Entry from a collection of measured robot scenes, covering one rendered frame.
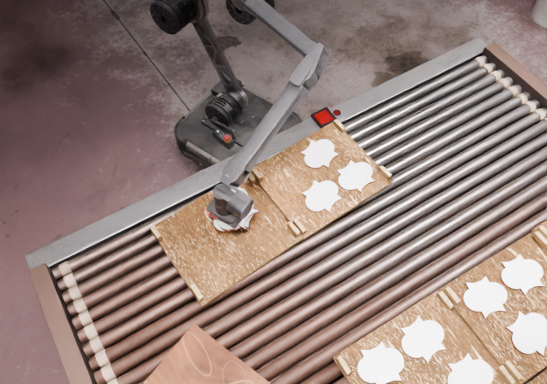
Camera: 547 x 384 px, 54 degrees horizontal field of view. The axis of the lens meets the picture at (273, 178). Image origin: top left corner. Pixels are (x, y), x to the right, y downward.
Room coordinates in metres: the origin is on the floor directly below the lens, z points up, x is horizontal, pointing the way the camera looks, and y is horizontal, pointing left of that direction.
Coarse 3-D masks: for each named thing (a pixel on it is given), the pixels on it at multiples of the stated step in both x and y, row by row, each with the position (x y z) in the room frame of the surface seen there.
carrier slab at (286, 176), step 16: (336, 128) 1.31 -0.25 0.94; (304, 144) 1.23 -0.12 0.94; (336, 144) 1.23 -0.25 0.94; (352, 144) 1.23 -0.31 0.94; (272, 160) 1.16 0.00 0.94; (288, 160) 1.16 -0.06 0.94; (336, 160) 1.15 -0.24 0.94; (352, 160) 1.15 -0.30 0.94; (368, 160) 1.15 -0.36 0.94; (272, 176) 1.09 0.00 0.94; (288, 176) 1.09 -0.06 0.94; (304, 176) 1.09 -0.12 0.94; (320, 176) 1.09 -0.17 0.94; (336, 176) 1.08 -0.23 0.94; (272, 192) 1.02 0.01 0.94; (288, 192) 1.02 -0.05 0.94; (352, 192) 1.01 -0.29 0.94; (368, 192) 1.01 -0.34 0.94; (288, 208) 0.95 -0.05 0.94; (304, 208) 0.95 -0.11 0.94; (336, 208) 0.95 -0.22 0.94; (352, 208) 0.95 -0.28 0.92; (304, 224) 0.89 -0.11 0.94; (320, 224) 0.89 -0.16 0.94
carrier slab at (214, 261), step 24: (264, 192) 1.02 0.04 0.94; (168, 216) 0.93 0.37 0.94; (192, 216) 0.93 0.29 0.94; (264, 216) 0.92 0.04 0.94; (168, 240) 0.83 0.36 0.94; (192, 240) 0.83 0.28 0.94; (216, 240) 0.83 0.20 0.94; (240, 240) 0.83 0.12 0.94; (264, 240) 0.83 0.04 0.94; (288, 240) 0.82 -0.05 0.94; (192, 264) 0.74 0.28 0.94; (216, 264) 0.74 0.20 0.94; (240, 264) 0.74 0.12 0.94; (264, 264) 0.74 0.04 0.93; (216, 288) 0.66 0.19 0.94
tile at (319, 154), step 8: (312, 144) 1.23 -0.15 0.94; (320, 144) 1.23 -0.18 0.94; (328, 144) 1.23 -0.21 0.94; (304, 152) 1.19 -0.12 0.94; (312, 152) 1.19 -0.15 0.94; (320, 152) 1.19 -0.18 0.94; (328, 152) 1.19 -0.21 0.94; (304, 160) 1.15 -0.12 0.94; (312, 160) 1.15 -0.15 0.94; (320, 160) 1.15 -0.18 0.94; (328, 160) 1.15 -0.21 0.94
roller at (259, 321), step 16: (528, 160) 1.15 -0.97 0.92; (496, 176) 1.09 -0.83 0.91; (512, 176) 1.08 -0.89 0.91; (480, 192) 1.01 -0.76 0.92; (448, 208) 0.95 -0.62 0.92; (416, 224) 0.89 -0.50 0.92; (432, 224) 0.89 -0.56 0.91; (400, 240) 0.83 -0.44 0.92; (368, 256) 0.77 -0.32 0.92; (336, 272) 0.71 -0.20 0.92; (352, 272) 0.71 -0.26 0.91; (304, 288) 0.66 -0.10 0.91; (320, 288) 0.66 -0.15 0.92; (288, 304) 0.60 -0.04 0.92; (256, 320) 0.55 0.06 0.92; (272, 320) 0.56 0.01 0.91; (224, 336) 0.50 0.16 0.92; (240, 336) 0.50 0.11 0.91
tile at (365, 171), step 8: (344, 168) 1.11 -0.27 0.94; (352, 168) 1.11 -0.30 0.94; (360, 168) 1.11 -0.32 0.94; (368, 168) 1.11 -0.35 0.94; (344, 176) 1.08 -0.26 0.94; (352, 176) 1.08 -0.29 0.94; (360, 176) 1.08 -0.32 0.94; (368, 176) 1.08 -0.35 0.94; (344, 184) 1.04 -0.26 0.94; (352, 184) 1.04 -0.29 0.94; (360, 184) 1.04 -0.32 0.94; (360, 192) 1.01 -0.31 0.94
